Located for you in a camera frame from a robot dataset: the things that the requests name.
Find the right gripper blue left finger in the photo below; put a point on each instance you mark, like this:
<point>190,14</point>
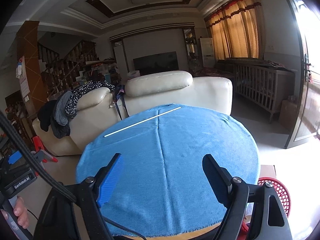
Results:
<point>57,219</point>

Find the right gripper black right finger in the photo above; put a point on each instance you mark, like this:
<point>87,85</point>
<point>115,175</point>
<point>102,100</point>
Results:
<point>268,220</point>

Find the person's left hand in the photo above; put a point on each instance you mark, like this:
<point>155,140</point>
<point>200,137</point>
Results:
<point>20,212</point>

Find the red white toy stand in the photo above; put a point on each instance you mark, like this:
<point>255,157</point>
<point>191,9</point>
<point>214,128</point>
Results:
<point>41,154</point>

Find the red plastic basket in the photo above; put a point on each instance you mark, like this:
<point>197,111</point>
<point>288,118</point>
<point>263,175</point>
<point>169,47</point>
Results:
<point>283,195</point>

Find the black garment on sofa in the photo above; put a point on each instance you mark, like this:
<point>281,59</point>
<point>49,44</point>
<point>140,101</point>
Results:
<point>46,117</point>

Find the grey blue garment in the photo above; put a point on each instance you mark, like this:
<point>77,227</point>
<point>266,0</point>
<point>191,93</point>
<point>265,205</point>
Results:
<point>59,112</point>

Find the black white dotted garment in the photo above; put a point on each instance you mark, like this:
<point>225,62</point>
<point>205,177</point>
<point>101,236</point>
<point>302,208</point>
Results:
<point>71,105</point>

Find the blue round tablecloth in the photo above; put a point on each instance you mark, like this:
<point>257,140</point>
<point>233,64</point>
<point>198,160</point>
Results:
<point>162,190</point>

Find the wooden staircase railing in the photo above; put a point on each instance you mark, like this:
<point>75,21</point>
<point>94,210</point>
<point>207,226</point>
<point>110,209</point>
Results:
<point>59,73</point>

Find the cardboard box on floor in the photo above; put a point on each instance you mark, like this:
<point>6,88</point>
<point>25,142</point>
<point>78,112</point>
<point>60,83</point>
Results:
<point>288,113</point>

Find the grey wooden crib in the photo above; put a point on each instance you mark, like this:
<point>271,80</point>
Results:
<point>264,83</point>

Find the brown wooden pillar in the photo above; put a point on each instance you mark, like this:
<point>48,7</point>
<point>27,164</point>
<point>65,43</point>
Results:
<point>34,92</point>

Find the white thin stick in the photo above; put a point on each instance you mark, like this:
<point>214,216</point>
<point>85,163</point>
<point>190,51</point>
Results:
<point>141,122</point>

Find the cream leather sofa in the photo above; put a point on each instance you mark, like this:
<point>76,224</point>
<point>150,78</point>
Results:
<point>96,111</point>

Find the white standing air conditioner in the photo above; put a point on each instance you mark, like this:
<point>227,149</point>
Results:
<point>207,52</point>

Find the black flat television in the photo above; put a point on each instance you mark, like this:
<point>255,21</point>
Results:
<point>158,63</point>

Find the orange curtains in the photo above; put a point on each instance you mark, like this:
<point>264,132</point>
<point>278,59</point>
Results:
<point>237,29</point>

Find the wooden entrance door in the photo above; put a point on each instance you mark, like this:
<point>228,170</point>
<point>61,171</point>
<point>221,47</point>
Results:
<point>306,124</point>

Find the blue strap bag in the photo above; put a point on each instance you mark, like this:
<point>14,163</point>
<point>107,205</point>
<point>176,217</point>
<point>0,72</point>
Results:
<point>118,95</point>

